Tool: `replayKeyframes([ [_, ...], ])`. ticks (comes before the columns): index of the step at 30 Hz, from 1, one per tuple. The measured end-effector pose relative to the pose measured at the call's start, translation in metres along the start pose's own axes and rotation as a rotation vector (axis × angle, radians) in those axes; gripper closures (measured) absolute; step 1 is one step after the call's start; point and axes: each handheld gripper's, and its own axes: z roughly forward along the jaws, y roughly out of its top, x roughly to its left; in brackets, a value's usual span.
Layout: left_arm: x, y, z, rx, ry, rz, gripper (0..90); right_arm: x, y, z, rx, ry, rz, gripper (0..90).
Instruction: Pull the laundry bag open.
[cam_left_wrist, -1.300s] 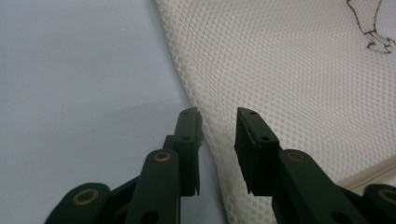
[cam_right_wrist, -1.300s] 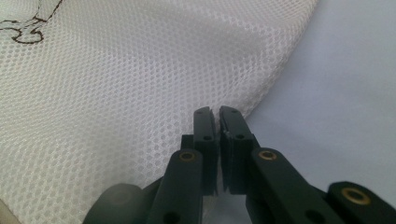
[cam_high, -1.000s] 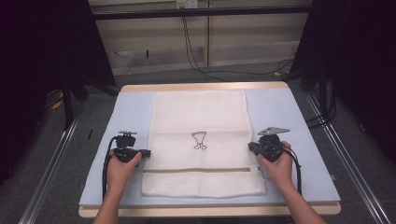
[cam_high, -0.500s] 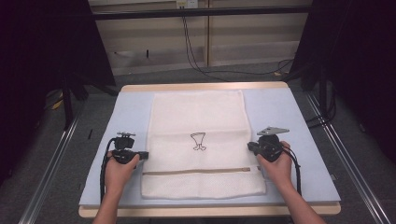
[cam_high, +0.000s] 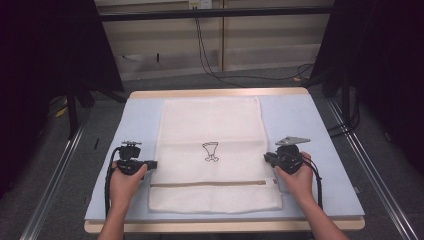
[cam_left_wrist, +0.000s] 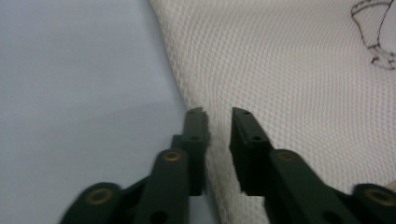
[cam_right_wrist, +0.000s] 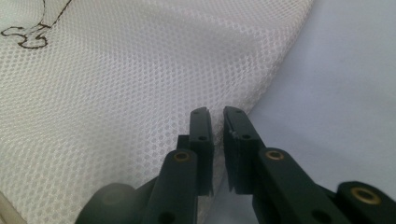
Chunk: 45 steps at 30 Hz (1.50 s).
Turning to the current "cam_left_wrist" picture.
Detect light blue table mat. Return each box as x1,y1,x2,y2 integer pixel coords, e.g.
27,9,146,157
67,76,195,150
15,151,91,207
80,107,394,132
0,0,220,224

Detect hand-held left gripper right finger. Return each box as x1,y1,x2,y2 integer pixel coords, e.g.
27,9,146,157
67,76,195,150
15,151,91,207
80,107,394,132
229,106,362,224

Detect white cloth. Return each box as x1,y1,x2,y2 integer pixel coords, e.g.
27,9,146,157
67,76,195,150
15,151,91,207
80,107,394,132
148,0,396,224

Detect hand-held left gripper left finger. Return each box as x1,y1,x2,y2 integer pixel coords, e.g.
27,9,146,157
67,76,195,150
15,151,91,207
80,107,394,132
133,106,210,224

